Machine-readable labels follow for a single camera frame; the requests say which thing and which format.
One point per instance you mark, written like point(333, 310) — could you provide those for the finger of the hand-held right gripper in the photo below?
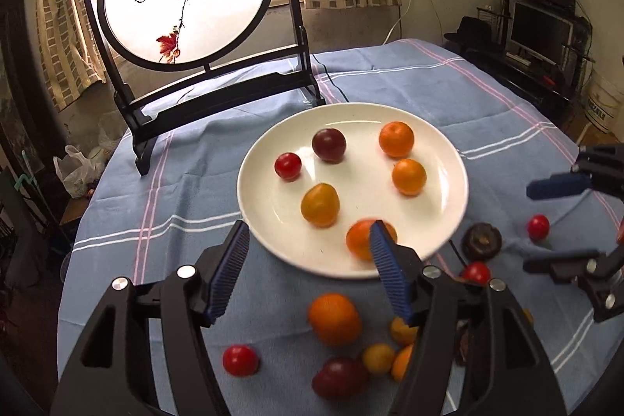
point(555, 187)
point(565, 266)

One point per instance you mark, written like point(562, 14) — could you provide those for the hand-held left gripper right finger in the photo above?
point(390, 265)

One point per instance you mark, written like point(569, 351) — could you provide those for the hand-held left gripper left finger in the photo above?
point(229, 270)

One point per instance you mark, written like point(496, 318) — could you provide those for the small orange tangerine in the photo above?
point(358, 240)
point(409, 176)
point(402, 365)
point(396, 138)

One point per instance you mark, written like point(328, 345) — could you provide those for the red cherry tomato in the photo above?
point(538, 227)
point(287, 166)
point(240, 360)
point(476, 272)

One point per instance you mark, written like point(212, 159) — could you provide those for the small yellowish tangerine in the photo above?
point(400, 332)

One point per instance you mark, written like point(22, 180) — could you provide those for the large orange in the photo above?
point(334, 318)

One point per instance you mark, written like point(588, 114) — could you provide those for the white round plate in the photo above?
point(365, 184)

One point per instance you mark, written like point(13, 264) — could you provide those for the dark wrinkled passion fruit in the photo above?
point(462, 345)
point(481, 241)

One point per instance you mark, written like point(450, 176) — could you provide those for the small yellow fruit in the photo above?
point(378, 358)

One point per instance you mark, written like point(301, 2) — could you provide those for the dark red plum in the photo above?
point(329, 145)
point(340, 377)

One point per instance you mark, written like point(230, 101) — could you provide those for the yellow-orange tangerine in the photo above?
point(320, 204)

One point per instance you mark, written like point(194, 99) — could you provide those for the blue striped tablecloth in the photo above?
point(195, 182)

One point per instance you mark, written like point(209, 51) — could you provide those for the white plastic bucket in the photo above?
point(604, 99)

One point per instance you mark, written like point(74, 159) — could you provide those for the black desk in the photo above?
point(526, 79)

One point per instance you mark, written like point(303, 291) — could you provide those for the computer monitor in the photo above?
point(536, 26)

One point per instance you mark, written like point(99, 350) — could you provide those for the round bird painting table screen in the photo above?
point(219, 99)

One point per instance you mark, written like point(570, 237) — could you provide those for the black hat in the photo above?
point(475, 31)

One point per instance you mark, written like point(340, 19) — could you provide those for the white plastic bag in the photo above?
point(78, 175)

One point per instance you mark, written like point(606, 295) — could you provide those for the dark framed wall painting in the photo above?
point(14, 114)

